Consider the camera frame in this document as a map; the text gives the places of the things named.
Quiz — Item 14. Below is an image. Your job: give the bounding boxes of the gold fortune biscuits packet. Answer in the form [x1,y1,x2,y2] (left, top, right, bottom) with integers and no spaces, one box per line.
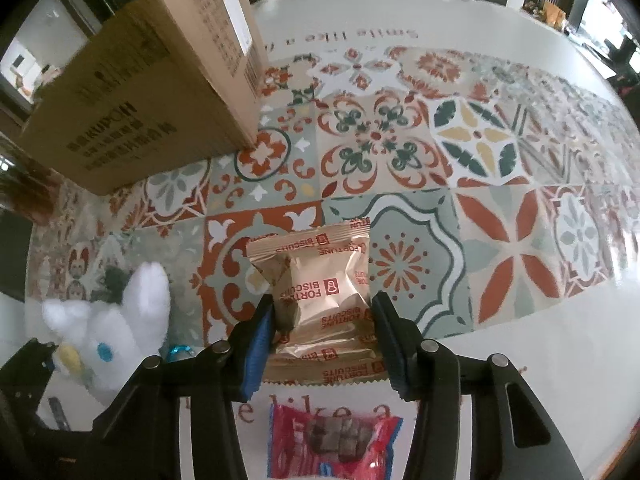
[246,218,386,386]

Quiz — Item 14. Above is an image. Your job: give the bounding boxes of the red candy bag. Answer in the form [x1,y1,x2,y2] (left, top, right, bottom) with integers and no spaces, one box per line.
[267,404,404,479]

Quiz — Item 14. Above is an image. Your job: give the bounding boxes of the white plush toy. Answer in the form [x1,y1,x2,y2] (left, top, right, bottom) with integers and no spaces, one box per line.
[42,262,170,406]

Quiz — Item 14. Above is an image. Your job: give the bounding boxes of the patterned tile tablecloth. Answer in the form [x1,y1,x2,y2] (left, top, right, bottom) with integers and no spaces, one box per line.
[25,0,639,479]

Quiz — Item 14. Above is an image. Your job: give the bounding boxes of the brown cardboard box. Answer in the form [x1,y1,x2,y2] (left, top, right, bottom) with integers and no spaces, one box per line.
[17,0,267,195]

